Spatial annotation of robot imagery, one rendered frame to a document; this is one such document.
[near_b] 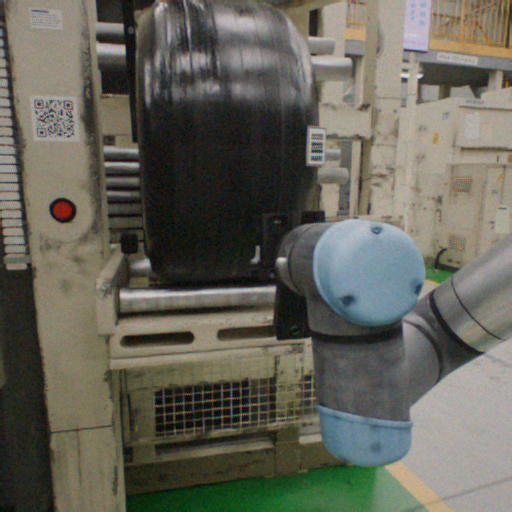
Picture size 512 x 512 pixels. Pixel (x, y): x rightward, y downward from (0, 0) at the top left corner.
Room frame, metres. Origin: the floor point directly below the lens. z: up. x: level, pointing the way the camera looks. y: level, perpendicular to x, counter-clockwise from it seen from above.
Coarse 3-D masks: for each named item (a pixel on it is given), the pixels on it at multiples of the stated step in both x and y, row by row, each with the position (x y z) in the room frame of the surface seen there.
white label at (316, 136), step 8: (312, 128) 0.71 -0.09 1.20; (320, 128) 0.72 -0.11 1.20; (312, 136) 0.71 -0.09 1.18; (320, 136) 0.72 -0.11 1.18; (312, 144) 0.71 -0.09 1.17; (320, 144) 0.72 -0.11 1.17; (312, 152) 0.71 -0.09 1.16; (320, 152) 0.72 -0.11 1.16; (312, 160) 0.71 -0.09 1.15; (320, 160) 0.72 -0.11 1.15
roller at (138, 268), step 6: (132, 264) 1.03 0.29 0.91; (138, 264) 1.03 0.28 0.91; (144, 264) 1.03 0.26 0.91; (132, 270) 1.02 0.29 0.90; (138, 270) 1.03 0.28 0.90; (144, 270) 1.03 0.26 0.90; (150, 270) 1.03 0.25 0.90; (132, 276) 1.03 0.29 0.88; (138, 276) 1.03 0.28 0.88; (144, 276) 1.04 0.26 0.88; (150, 276) 1.04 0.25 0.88; (156, 276) 1.05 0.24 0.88
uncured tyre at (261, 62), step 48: (192, 0) 0.79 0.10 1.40; (240, 0) 0.84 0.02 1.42; (144, 48) 0.72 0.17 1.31; (192, 48) 0.70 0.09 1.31; (240, 48) 0.71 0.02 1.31; (288, 48) 0.74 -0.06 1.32; (144, 96) 0.69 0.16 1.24; (192, 96) 0.67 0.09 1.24; (240, 96) 0.68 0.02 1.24; (288, 96) 0.70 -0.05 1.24; (144, 144) 0.68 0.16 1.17; (192, 144) 0.66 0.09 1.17; (240, 144) 0.67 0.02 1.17; (288, 144) 0.69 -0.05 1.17; (144, 192) 0.70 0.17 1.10; (192, 192) 0.67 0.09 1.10; (240, 192) 0.68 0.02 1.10; (288, 192) 0.70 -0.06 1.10; (192, 240) 0.70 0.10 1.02; (240, 240) 0.72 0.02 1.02
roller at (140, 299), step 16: (128, 288) 0.77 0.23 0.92; (144, 288) 0.77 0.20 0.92; (160, 288) 0.78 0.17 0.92; (176, 288) 0.78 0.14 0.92; (192, 288) 0.78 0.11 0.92; (208, 288) 0.79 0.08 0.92; (224, 288) 0.79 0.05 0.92; (240, 288) 0.80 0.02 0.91; (256, 288) 0.80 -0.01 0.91; (272, 288) 0.81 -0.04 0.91; (128, 304) 0.75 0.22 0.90; (144, 304) 0.76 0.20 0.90; (160, 304) 0.76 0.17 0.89; (176, 304) 0.77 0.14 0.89; (192, 304) 0.78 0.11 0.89; (208, 304) 0.78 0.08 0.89; (224, 304) 0.79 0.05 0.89; (240, 304) 0.80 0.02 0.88
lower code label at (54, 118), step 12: (36, 96) 0.80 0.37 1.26; (48, 96) 0.80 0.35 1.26; (36, 108) 0.80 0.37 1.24; (48, 108) 0.80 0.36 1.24; (60, 108) 0.81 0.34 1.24; (72, 108) 0.81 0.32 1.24; (36, 120) 0.80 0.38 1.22; (48, 120) 0.80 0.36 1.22; (60, 120) 0.81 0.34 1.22; (72, 120) 0.81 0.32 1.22; (36, 132) 0.80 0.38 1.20; (48, 132) 0.80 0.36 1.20; (60, 132) 0.80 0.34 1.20; (72, 132) 0.81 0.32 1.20
